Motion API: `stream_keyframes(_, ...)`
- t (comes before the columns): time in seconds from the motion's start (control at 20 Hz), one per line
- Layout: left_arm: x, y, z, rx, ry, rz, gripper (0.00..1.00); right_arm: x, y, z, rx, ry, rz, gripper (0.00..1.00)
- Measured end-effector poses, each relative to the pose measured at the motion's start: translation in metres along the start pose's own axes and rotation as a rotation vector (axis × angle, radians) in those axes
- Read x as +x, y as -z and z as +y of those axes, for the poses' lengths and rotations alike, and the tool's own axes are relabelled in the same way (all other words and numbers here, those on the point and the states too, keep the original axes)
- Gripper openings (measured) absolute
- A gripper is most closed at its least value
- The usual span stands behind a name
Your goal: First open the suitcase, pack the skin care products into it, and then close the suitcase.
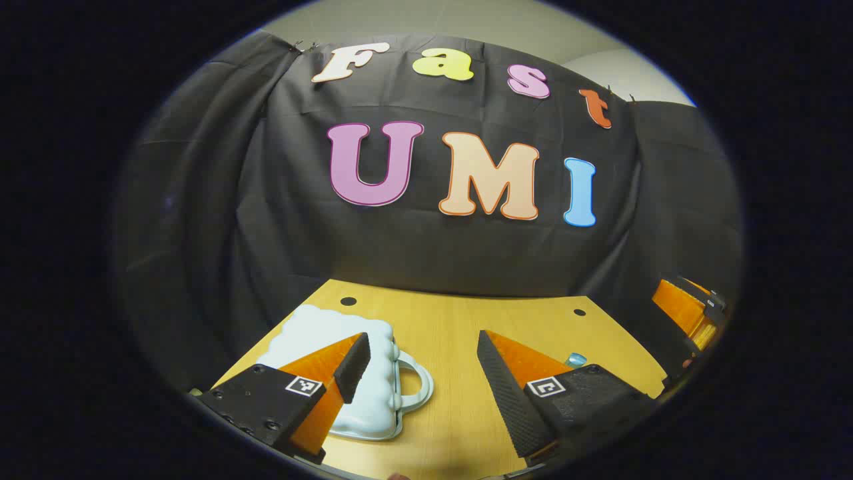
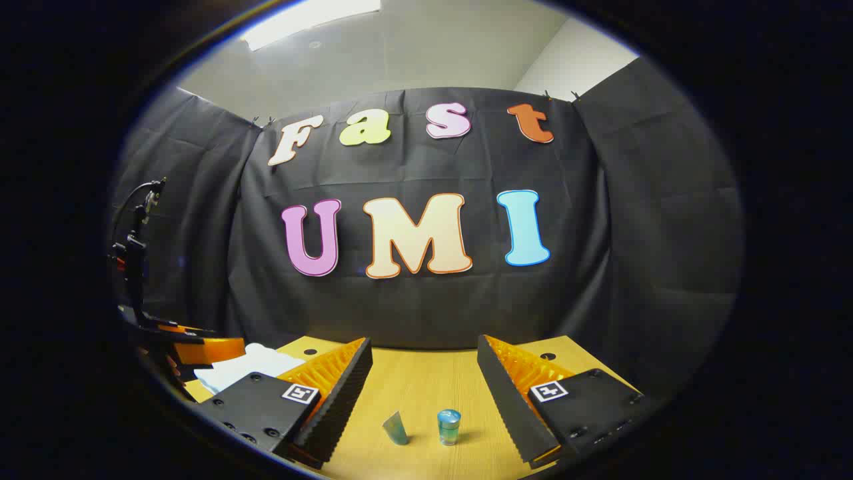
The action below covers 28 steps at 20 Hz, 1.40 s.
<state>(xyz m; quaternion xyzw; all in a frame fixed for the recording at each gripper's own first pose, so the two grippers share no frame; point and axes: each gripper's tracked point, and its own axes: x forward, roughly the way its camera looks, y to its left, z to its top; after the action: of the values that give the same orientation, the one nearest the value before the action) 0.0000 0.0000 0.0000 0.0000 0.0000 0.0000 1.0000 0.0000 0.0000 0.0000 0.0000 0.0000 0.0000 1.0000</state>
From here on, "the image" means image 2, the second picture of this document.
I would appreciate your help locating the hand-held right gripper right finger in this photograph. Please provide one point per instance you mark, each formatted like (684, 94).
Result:
(510, 406)

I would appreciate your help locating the black backdrop cloth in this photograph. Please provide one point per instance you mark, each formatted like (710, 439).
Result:
(433, 306)

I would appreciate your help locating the pale blue suitcase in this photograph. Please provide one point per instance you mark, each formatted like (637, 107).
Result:
(253, 363)

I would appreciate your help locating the blue squeeze tube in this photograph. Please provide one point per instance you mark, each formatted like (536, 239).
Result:
(396, 430)

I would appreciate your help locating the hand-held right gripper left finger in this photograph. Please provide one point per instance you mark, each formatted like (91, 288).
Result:
(340, 400)

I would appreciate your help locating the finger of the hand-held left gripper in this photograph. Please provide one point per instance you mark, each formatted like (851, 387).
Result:
(206, 350)

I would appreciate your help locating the clear blue bottle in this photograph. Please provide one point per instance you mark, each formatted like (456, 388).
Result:
(449, 428)

